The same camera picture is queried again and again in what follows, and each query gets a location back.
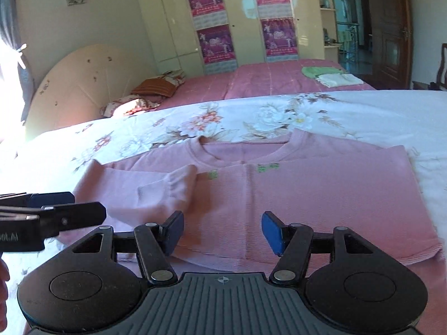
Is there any green cloth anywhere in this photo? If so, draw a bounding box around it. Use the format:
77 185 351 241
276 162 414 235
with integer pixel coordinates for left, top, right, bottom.
301 66 346 78

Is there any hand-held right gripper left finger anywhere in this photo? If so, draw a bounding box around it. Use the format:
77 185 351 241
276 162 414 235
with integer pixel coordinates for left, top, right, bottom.
72 211 184 285

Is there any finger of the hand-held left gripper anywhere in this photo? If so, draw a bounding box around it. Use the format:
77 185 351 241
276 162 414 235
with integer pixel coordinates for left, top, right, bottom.
0 202 107 240
0 192 75 210

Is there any white folded cloth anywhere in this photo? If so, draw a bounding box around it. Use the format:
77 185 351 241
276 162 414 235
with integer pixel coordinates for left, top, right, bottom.
314 73 364 88

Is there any brown striped pillow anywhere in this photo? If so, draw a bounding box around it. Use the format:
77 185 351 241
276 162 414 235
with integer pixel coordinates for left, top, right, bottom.
131 77 179 97

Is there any brown wooden door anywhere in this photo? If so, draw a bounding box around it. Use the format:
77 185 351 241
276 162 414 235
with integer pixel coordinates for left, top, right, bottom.
365 0 415 85

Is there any large floral pillow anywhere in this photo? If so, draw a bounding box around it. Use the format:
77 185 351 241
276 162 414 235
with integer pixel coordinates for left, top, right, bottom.
99 96 165 118

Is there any dark shelf clutter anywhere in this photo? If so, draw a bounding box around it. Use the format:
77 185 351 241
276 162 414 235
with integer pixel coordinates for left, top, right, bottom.
323 28 342 47

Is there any beige round headboard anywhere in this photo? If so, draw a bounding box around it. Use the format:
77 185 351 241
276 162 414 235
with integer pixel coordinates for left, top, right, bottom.
25 44 158 140

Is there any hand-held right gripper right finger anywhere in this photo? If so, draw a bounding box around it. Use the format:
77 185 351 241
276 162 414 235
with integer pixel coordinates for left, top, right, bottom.
261 211 376 285

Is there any cream wardrobe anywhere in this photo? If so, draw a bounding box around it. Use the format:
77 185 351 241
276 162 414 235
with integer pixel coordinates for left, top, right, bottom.
133 0 344 76

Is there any pink knit sweater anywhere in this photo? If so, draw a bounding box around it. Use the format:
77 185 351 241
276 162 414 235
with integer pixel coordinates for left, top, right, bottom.
70 128 441 276

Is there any grey curtain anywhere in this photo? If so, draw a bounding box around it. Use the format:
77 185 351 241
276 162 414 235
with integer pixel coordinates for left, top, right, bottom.
0 14 35 126

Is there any person's left hand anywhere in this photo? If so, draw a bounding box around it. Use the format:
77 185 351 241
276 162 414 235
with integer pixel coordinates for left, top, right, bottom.
0 261 10 325

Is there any small floral pillow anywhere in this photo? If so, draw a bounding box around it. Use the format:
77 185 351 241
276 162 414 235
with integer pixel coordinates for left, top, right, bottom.
157 71 186 86

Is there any wooden chair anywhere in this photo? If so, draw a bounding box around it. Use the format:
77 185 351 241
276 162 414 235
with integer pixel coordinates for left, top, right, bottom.
412 44 447 92

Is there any pink bedspread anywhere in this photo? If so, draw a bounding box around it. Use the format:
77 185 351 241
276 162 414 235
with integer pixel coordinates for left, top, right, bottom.
154 59 376 110

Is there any metal railing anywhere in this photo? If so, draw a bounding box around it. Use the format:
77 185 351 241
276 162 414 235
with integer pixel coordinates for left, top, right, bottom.
337 23 360 64

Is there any white floral bed sheet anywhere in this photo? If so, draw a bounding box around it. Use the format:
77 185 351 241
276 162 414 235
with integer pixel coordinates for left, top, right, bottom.
0 90 447 335

